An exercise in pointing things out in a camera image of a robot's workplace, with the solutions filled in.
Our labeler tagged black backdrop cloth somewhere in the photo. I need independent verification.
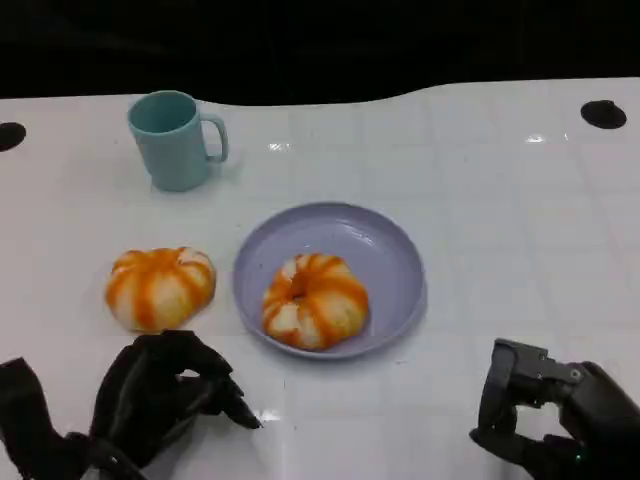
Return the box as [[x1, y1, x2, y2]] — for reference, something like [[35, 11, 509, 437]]
[[0, 0, 640, 107]]

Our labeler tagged black table grommet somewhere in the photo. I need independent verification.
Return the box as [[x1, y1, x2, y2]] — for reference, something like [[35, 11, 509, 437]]
[[0, 122, 27, 152], [579, 98, 628, 130]]

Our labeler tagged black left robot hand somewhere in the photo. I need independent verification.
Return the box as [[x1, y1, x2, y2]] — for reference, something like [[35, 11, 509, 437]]
[[88, 329, 264, 471]]

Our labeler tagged pale green mug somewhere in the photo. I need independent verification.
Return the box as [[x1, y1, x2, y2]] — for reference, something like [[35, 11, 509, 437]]
[[126, 89, 230, 193]]

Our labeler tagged orange and white bread roll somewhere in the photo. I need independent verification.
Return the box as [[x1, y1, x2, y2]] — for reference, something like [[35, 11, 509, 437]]
[[262, 252, 371, 351], [103, 246, 217, 335]]

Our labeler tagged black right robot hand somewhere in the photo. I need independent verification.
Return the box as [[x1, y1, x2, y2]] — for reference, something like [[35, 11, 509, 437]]
[[469, 338, 640, 480]]

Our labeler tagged lilac plate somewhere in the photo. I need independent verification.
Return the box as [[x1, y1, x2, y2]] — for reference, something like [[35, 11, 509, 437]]
[[232, 201, 429, 361]]

